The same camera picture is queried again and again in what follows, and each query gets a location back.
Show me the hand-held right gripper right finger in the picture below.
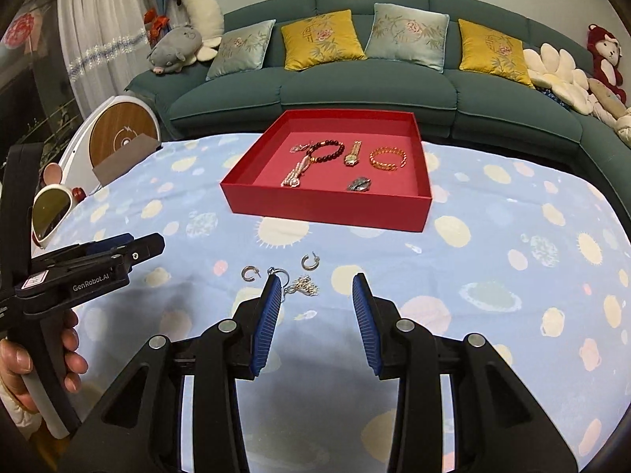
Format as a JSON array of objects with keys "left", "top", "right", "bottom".
[{"left": 352, "top": 272, "right": 580, "bottom": 473}]

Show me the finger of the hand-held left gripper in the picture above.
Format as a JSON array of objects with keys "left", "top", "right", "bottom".
[
  {"left": 74, "top": 233, "right": 166, "bottom": 279},
  {"left": 89, "top": 233, "right": 133, "bottom": 252}
]

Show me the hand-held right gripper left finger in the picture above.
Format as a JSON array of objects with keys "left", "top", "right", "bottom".
[{"left": 58, "top": 275, "right": 283, "bottom": 473}]

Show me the red cardboard box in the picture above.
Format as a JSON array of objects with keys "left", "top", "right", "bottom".
[{"left": 220, "top": 110, "right": 433, "bottom": 233}]

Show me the pearl bracelet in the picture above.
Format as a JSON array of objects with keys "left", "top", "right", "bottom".
[{"left": 281, "top": 155, "right": 314, "bottom": 189}]

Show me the gold braided bangle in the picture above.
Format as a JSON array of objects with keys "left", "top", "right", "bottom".
[{"left": 369, "top": 146, "right": 409, "bottom": 171}]

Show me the black bead bracelet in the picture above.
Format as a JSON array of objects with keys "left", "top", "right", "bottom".
[{"left": 304, "top": 140, "right": 346, "bottom": 164}]

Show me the person's left hand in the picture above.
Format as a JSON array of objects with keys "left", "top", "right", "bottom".
[{"left": 0, "top": 308, "right": 90, "bottom": 415}]

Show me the white framed mirror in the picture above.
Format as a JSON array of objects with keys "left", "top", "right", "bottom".
[{"left": 30, "top": 184, "right": 77, "bottom": 250}]

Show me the white machine with wooden disc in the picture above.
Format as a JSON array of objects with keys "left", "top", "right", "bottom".
[{"left": 56, "top": 95, "right": 161, "bottom": 198}]

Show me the blue planet print tablecloth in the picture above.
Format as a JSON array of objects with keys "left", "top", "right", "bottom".
[{"left": 30, "top": 133, "right": 631, "bottom": 473}]

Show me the grey pig plush toy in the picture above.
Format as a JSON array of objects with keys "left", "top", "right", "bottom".
[{"left": 147, "top": 24, "right": 218, "bottom": 77}]

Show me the white sheer curtain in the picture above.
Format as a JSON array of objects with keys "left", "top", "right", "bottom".
[{"left": 56, "top": 0, "right": 159, "bottom": 119}]

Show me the red bow curtain tie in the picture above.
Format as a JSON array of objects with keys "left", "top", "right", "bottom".
[{"left": 144, "top": 7, "right": 171, "bottom": 43}]

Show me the pale green embroidered cushion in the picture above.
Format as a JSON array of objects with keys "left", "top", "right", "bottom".
[
  {"left": 366, "top": 2, "right": 450, "bottom": 72},
  {"left": 205, "top": 19, "right": 277, "bottom": 81}
]

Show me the red paper window decoration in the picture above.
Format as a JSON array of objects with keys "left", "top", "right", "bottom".
[{"left": 2, "top": 12, "right": 39, "bottom": 51}]

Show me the dark green sofa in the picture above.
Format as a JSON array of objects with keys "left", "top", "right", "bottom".
[{"left": 124, "top": 0, "right": 631, "bottom": 198}]

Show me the white long plush toy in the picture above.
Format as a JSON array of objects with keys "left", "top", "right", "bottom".
[{"left": 170, "top": 0, "right": 225, "bottom": 50}]

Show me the yellow embroidered cushion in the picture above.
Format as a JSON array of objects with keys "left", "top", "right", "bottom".
[
  {"left": 457, "top": 19, "right": 536, "bottom": 88},
  {"left": 281, "top": 9, "right": 368, "bottom": 71}
]

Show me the dark blue patterned cushion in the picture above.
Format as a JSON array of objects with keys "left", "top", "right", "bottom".
[{"left": 535, "top": 85, "right": 568, "bottom": 106}]

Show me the cream flower shaped cushion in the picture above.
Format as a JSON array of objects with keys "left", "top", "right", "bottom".
[{"left": 523, "top": 42, "right": 599, "bottom": 116}]

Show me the cream blanket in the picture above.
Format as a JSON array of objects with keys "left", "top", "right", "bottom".
[{"left": 614, "top": 108, "right": 631, "bottom": 146}]

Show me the tan plush toy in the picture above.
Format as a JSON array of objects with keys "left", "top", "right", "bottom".
[{"left": 586, "top": 78, "right": 629, "bottom": 124}]

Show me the red monkey plush toy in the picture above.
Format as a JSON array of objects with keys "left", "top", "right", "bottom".
[{"left": 586, "top": 23, "right": 627, "bottom": 104}]

